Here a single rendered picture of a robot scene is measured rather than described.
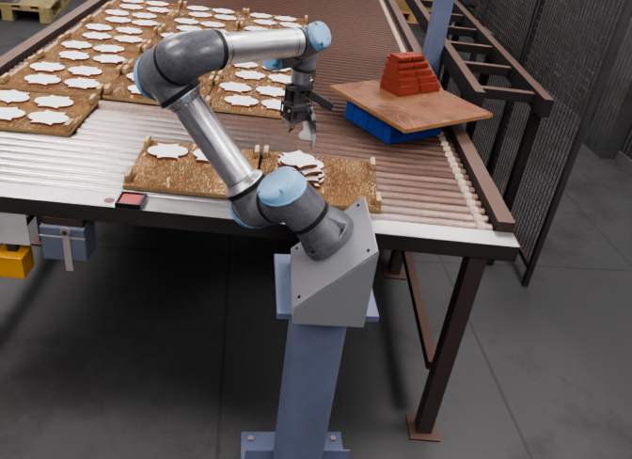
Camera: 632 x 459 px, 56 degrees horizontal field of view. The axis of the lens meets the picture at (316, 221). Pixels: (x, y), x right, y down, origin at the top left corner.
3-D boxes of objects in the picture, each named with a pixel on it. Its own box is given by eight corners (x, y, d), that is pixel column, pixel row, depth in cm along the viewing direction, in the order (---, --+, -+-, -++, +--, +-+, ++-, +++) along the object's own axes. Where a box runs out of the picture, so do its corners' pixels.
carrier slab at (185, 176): (252, 200, 191) (253, 197, 190) (122, 189, 188) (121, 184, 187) (260, 154, 221) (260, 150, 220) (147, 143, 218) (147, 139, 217)
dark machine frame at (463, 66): (496, 274, 337) (555, 100, 284) (429, 267, 334) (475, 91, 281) (418, 93, 590) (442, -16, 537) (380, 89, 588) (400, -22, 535)
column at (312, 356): (354, 528, 199) (404, 331, 154) (239, 530, 194) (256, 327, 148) (339, 434, 231) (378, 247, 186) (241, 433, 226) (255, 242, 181)
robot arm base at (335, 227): (357, 236, 151) (334, 210, 147) (311, 270, 154) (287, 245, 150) (348, 208, 164) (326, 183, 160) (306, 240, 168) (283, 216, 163)
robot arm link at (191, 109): (276, 233, 155) (145, 49, 137) (244, 239, 166) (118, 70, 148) (302, 205, 162) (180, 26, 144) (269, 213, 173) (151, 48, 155)
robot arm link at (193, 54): (171, 20, 130) (327, 11, 162) (149, 38, 138) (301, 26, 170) (187, 71, 131) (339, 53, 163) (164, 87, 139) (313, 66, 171)
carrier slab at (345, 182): (380, 213, 194) (381, 209, 193) (254, 200, 192) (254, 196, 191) (372, 166, 224) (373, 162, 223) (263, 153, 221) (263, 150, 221)
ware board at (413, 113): (492, 118, 254) (493, 113, 253) (404, 134, 227) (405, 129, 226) (413, 79, 287) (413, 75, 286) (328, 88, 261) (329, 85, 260)
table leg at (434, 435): (439, 442, 233) (499, 263, 188) (409, 439, 232) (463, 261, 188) (434, 418, 243) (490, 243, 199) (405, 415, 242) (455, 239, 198)
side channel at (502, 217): (508, 247, 197) (516, 223, 193) (490, 245, 197) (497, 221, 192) (386, -2, 542) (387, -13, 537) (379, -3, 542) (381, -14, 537)
